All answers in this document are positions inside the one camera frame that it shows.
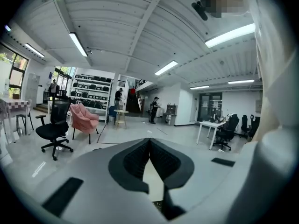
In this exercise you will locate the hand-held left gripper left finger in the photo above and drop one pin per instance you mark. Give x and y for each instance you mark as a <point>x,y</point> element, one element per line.
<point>93,171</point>

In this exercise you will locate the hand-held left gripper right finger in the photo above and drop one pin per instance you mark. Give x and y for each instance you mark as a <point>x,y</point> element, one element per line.
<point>205,171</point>

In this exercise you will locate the white desk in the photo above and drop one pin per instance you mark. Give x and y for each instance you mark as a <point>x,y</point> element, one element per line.
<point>212,124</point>

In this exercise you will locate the black office chair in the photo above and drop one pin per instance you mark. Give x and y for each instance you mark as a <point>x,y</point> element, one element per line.
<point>56,125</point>
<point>230,127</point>
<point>254,125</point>
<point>244,125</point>

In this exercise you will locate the pink armchair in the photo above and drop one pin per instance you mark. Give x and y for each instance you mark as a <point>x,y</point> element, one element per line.
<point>81,120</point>

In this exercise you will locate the blue chair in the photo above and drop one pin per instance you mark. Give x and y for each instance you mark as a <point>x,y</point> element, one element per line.
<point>112,112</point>

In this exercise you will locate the dark double glass door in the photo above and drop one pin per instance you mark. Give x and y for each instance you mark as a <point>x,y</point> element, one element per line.
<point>205,106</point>

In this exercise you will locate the small grey cabinet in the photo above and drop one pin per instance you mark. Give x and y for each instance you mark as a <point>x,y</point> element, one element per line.
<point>171,115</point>

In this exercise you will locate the round light wood side table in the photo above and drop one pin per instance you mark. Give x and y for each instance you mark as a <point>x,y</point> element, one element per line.
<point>121,111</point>

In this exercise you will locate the dark staircase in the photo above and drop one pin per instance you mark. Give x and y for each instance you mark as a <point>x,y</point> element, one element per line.
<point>133,104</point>

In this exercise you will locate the white shelf with black cases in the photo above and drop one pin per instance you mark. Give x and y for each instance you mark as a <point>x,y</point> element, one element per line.
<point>91,90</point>

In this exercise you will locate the long ceiling light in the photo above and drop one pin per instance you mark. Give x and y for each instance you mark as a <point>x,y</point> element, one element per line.
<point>78,44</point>
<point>7,28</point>
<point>230,35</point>
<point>34,50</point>
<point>166,67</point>
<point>241,81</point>
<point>199,87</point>

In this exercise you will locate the glass entrance door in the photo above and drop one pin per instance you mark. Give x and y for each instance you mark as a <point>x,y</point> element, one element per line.
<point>63,78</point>

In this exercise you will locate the grey lockers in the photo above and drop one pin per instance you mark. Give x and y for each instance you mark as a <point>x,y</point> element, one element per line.
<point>32,90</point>

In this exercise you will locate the table with checkered cloth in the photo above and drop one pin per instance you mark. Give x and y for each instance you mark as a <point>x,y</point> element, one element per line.
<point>14,105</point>

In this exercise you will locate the black framed window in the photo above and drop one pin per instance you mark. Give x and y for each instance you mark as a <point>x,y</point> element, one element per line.
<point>16,73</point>

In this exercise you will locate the person's printed t-shirt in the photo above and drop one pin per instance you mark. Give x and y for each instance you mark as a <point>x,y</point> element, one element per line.
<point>273,43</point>

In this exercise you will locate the grey electrical wall box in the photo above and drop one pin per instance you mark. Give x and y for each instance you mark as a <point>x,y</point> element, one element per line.
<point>258,106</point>

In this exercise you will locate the black frame side chair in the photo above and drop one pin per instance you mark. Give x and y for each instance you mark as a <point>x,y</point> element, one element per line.
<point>24,116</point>

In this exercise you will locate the black head-worn camera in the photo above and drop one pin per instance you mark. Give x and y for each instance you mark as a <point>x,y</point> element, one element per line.
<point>199,10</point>

